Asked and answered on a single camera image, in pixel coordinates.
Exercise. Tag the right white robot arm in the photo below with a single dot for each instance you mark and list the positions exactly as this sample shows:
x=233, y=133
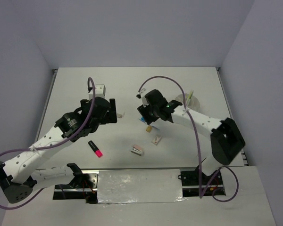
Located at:
x=224, y=135

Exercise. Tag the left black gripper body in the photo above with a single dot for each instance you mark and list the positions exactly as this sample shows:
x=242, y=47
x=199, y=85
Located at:
x=105, y=120

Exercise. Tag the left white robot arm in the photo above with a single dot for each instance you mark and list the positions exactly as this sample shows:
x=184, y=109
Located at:
x=22, y=175

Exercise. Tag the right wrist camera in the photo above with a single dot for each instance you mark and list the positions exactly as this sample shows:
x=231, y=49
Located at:
x=141, y=96

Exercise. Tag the pink black highlighter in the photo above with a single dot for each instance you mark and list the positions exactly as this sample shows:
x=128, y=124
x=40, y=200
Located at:
x=95, y=149

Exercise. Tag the white round divided container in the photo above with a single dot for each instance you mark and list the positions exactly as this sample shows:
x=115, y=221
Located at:
x=193, y=102

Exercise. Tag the silver green pen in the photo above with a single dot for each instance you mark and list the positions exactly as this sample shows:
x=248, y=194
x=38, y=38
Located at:
x=186, y=99

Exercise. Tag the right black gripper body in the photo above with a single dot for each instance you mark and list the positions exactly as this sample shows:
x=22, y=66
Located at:
x=149, y=112

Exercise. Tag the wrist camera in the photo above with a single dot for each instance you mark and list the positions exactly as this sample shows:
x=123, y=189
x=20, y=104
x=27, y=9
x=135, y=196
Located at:
x=100, y=91
x=141, y=96

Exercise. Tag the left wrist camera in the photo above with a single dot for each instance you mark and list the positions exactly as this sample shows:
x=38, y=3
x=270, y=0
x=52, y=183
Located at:
x=100, y=91

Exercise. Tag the white red small box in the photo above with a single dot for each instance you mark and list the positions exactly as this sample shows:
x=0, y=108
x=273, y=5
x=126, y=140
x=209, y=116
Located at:
x=156, y=139

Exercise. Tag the silver foil cover plate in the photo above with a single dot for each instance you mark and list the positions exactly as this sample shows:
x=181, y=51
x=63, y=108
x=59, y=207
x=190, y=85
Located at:
x=139, y=186

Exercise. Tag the small yellow eraser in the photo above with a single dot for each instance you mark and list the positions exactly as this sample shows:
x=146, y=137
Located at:
x=149, y=129

